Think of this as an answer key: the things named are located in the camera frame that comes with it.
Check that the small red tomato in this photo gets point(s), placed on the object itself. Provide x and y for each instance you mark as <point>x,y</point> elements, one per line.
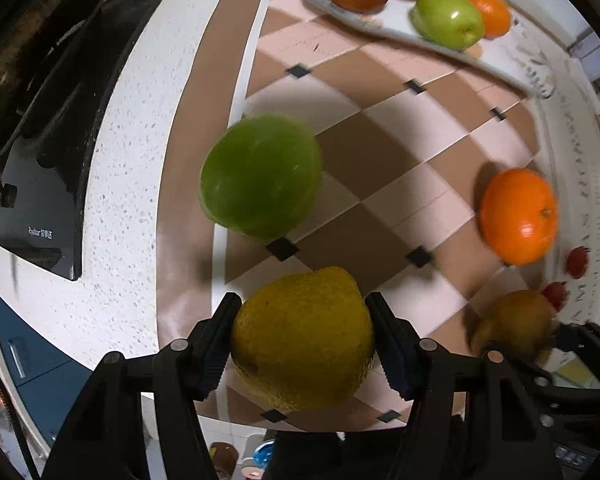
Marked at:
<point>577,262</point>
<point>556,294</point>

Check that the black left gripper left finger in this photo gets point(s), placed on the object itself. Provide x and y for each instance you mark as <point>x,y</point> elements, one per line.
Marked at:
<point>102,436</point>

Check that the green apple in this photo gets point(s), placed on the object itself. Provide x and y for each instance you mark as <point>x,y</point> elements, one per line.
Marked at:
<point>454,24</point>
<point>262,177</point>

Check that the large yellow pear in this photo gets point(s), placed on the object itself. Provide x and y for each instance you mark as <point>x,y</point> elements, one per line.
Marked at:
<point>305,341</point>

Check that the checkered table mat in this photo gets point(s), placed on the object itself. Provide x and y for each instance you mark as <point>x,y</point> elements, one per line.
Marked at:
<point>408,142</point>

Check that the black induction cooktop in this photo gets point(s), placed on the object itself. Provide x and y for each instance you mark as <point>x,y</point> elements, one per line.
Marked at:
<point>48,136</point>

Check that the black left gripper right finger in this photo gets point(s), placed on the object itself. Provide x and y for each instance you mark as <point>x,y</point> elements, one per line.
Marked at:
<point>470,417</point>

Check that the bright orange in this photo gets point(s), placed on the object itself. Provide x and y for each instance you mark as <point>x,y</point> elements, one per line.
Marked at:
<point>497,19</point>

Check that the brown-yellow mottled fruit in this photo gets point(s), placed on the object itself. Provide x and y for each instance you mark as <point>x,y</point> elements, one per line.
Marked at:
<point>520,322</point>

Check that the orange tangerine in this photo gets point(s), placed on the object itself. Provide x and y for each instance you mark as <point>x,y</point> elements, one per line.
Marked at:
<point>518,216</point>

